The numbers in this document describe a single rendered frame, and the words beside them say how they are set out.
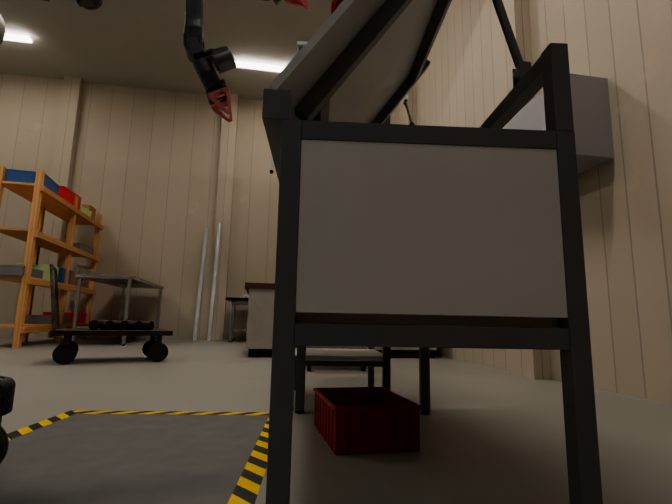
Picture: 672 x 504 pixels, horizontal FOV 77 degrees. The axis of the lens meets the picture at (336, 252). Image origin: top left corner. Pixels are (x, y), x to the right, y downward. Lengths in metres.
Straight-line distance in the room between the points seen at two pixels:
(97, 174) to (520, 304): 9.01
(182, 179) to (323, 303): 8.35
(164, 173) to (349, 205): 8.42
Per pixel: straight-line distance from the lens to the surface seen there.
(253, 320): 4.62
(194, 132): 9.39
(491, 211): 0.89
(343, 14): 1.02
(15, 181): 6.89
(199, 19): 1.60
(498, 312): 0.86
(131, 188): 9.21
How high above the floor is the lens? 0.41
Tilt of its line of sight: 9 degrees up
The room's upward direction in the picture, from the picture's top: 1 degrees clockwise
